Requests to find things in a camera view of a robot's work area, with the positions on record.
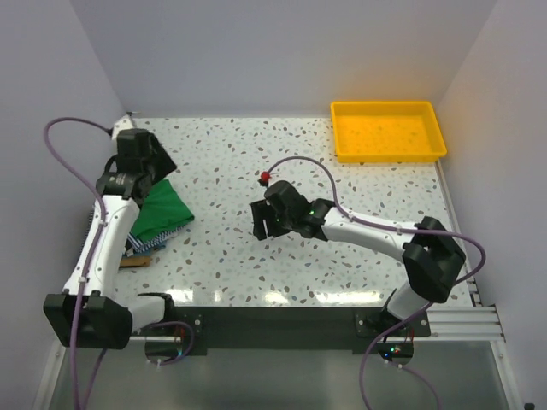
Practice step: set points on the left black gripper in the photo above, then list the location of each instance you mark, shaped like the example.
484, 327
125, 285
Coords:
164, 164

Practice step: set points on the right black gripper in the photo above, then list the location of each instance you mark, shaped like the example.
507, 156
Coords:
261, 210

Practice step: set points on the green tank top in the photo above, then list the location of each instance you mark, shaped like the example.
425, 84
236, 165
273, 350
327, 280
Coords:
162, 211

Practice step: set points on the blue white striped tank top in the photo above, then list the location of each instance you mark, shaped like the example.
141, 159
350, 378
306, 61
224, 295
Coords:
138, 243

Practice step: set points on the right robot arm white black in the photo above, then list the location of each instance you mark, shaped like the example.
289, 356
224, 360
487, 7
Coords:
432, 262

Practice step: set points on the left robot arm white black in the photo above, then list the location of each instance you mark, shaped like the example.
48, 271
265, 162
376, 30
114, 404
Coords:
85, 314

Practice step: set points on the light blue folded tank top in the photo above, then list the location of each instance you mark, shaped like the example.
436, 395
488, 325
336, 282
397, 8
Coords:
147, 250

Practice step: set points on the black white thin-striped tank top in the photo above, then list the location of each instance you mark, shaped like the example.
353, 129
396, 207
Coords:
89, 221

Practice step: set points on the tan folded tank top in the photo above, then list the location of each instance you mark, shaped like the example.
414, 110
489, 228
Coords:
135, 261

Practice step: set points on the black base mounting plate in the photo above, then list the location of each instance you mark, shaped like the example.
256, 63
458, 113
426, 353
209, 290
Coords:
280, 328

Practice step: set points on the yellow plastic tray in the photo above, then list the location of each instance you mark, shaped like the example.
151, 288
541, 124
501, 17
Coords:
386, 131

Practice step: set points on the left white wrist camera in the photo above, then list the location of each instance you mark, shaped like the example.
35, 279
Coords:
124, 123

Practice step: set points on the aluminium frame rail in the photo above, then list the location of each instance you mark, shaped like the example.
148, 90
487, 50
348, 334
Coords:
465, 324

